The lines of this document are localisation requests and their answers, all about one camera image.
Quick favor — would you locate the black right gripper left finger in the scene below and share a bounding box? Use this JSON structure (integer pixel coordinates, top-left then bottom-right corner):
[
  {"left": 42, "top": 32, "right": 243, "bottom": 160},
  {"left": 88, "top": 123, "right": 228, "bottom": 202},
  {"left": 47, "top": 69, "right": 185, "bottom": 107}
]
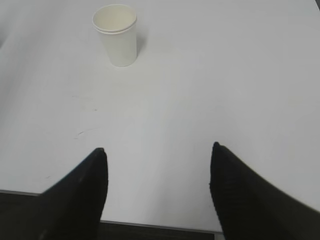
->
[{"left": 38, "top": 147, "right": 109, "bottom": 240}]

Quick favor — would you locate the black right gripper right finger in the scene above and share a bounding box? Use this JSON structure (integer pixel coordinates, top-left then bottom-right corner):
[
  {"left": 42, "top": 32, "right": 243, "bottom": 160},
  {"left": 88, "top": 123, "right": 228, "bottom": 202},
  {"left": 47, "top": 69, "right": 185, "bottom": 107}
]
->
[{"left": 209, "top": 142, "right": 320, "bottom": 240}]

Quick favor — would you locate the white paper cup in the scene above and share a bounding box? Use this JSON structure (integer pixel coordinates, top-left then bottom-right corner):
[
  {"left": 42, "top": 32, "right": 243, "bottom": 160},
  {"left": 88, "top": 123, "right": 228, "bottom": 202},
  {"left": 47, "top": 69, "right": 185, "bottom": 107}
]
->
[
  {"left": 92, "top": 4, "right": 137, "bottom": 33},
  {"left": 94, "top": 21, "right": 137, "bottom": 67}
]

